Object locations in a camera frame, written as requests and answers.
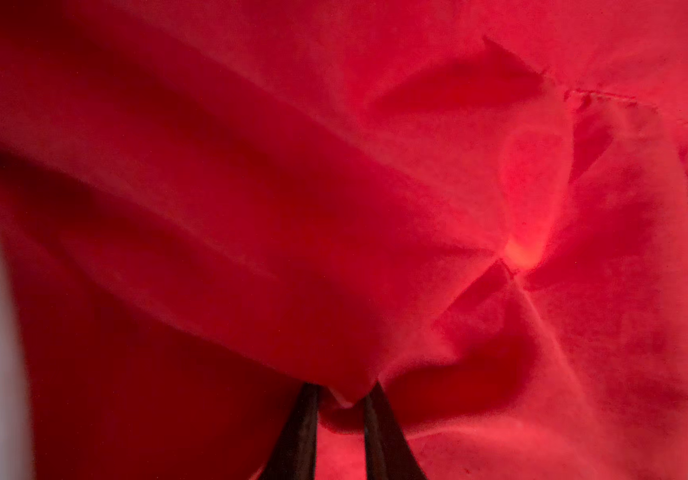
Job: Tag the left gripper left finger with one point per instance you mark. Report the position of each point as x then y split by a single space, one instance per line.
294 454

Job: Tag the red shorts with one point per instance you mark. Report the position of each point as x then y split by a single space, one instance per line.
480 206

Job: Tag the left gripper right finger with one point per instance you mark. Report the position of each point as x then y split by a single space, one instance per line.
387 452

